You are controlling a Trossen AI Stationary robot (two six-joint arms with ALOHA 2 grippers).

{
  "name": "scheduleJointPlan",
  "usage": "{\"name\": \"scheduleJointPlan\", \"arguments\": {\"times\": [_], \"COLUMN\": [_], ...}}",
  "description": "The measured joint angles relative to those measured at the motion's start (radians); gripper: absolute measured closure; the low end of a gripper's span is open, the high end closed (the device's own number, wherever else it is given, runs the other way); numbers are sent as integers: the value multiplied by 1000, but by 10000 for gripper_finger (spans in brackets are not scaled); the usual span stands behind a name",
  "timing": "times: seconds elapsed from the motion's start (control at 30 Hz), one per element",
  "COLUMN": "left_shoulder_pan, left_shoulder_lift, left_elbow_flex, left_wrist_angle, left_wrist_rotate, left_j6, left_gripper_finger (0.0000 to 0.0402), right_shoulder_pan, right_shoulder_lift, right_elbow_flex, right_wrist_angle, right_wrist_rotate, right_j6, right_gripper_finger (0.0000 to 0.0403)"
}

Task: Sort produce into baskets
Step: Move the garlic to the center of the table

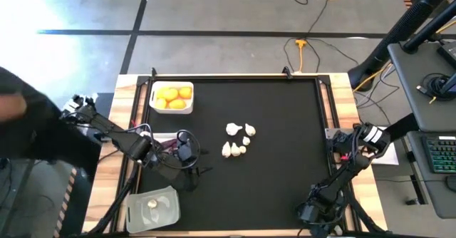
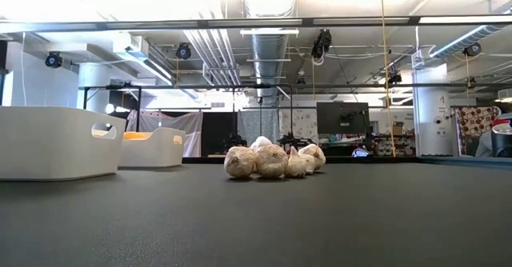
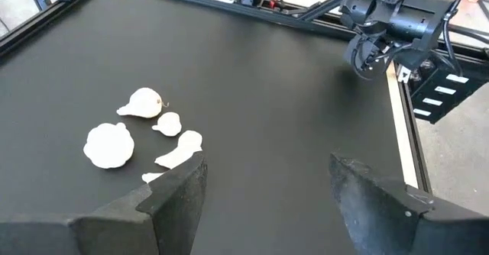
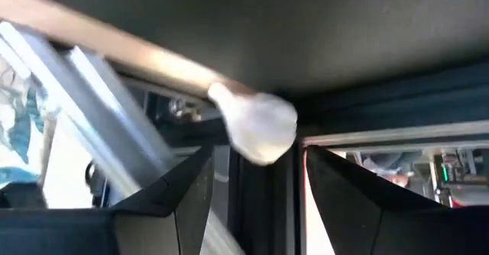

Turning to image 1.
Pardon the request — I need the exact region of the black table mat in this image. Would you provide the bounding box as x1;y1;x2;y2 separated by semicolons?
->
137;77;343;232

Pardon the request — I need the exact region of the coiled black cable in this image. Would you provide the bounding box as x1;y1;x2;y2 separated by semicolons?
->
422;73;455;102

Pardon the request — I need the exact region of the black floor mat striped edge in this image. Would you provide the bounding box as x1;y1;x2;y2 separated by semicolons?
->
53;92;115;238

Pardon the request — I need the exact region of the long purple sweet potato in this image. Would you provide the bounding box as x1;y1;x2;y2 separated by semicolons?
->
159;138;178;150

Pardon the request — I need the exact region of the yellow extension cord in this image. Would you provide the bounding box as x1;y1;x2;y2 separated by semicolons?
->
294;38;308;73

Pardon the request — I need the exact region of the white paper sheet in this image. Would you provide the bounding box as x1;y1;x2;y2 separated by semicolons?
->
368;143;400;166

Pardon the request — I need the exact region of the grey keyboard desk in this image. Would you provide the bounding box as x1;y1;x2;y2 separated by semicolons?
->
408;130;456;219

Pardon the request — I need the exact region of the yellow floor cable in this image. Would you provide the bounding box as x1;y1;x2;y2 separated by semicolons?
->
352;62;393;93

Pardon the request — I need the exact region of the clear plastic bin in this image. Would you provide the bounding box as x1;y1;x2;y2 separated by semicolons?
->
125;185;181;234

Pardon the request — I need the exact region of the white plastic basket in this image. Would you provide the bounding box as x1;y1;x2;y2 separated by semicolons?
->
148;81;195;115
140;131;183;167

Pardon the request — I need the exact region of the long black floor cable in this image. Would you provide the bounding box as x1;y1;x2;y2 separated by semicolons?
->
283;0;361;73

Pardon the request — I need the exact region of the black metal table frame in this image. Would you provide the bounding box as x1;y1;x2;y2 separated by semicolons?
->
67;66;389;238

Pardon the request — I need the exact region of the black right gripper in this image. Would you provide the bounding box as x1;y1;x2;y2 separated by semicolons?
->
297;194;345;237

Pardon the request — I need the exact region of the person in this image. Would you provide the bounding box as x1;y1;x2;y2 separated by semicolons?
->
0;66;103;177

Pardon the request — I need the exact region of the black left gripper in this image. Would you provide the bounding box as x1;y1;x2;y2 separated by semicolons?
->
176;138;214;192

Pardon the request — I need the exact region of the black tower fan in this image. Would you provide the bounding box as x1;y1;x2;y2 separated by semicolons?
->
347;0;456;91

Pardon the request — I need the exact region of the backlit black keyboard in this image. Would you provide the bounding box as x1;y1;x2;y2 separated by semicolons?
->
423;136;456;175

